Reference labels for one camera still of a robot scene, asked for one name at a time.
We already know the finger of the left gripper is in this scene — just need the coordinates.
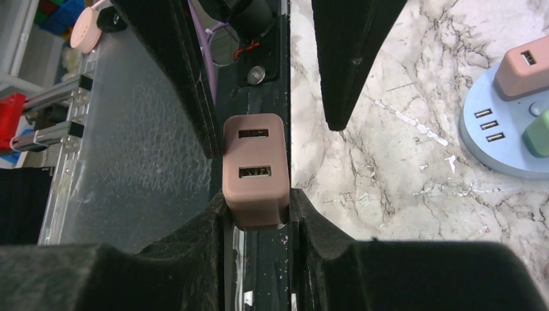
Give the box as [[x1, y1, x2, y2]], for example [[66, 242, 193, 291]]
[[311, 0, 407, 131]]

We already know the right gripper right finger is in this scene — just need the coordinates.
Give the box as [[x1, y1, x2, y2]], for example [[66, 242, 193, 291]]
[[289, 189, 546, 310]]

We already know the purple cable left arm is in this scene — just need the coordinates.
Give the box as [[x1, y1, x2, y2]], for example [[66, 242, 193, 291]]
[[188, 0, 232, 104]]

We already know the brown plug adapter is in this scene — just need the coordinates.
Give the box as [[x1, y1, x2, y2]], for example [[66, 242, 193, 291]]
[[222, 113, 290, 231]]

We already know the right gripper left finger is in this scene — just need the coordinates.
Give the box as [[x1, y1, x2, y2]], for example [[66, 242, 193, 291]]
[[1, 193, 227, 310]]

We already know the green plug adapter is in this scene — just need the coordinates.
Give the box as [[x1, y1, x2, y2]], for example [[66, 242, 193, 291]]
[[522, 110, 548, 158]]

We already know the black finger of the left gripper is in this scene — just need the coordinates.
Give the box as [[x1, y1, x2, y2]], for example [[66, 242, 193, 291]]
[[112, 0, 223, 159]]

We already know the round blue power strip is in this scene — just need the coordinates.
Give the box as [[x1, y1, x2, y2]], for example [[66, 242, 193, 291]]
[[458, 64, 548, 179]]

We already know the pink plug adapter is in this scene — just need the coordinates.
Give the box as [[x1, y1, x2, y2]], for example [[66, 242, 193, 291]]
[[494, 36, 548, 101]]

